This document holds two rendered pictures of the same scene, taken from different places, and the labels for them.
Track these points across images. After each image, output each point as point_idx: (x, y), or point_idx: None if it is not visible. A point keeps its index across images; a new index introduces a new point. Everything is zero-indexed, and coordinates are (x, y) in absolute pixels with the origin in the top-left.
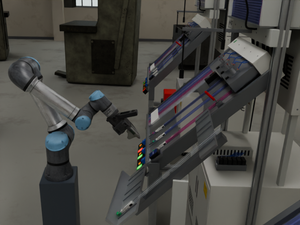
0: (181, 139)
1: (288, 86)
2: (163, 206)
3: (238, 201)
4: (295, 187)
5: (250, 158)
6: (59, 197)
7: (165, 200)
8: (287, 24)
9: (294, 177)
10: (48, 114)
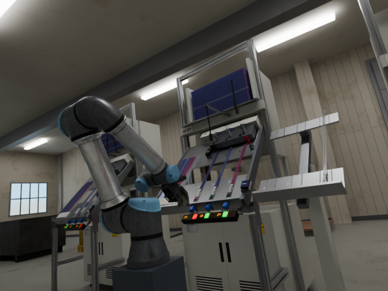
0: (251, 170)
1: None
2: None
3: (280, 223)
4: (289, 205)
5: None
6: (172, 290)
7: None
8: (264, 98)
9: (277, 205)
10: (114, 178)
